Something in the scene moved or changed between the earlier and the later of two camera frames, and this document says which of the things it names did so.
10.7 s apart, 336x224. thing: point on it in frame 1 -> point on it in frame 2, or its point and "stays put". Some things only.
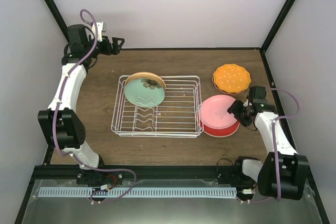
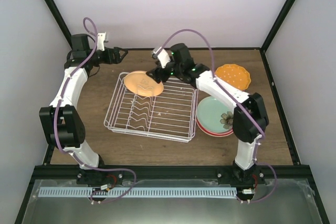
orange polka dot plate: (232, 78) stays put
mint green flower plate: (144, 92) -> (215, 115)
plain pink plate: (213, 112) -> (211, 133)
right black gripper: (234, 109) -> (158, 73)
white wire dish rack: (178, 114) stays put
